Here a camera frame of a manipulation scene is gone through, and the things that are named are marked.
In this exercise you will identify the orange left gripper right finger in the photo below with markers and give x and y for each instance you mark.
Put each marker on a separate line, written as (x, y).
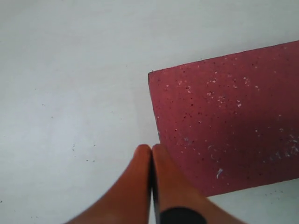
(176, 200)

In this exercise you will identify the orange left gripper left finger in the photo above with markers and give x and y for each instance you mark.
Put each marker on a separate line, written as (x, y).
(128, 200)

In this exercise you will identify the red brick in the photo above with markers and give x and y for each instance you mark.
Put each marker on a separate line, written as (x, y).
(231, 122)

